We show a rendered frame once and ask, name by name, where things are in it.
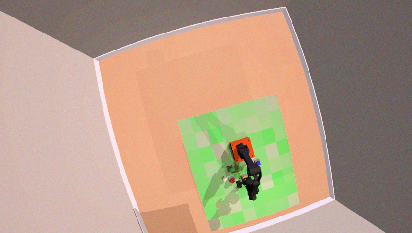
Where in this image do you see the green button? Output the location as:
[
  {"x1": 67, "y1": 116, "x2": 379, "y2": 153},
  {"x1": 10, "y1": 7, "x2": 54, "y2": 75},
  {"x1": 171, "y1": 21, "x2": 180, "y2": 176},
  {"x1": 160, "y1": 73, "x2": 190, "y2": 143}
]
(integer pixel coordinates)
[{"x1": 227, "y1": 165, "x2": 234, "y2": 172}]

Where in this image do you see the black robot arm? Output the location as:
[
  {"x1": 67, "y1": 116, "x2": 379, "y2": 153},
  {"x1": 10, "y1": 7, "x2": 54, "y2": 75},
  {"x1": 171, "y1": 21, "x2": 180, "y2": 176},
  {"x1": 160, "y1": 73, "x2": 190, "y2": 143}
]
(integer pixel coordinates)
[{"x1": 236, "y1": 143, "x2": 262, "y2": 201}]

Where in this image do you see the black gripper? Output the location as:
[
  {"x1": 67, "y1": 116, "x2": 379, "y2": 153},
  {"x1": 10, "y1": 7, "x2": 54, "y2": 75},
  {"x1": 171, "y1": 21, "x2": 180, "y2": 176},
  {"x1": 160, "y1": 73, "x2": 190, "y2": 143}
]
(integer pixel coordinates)
[{"x1": 236, "y1": 175, "x2": 258, "y2": 188}]

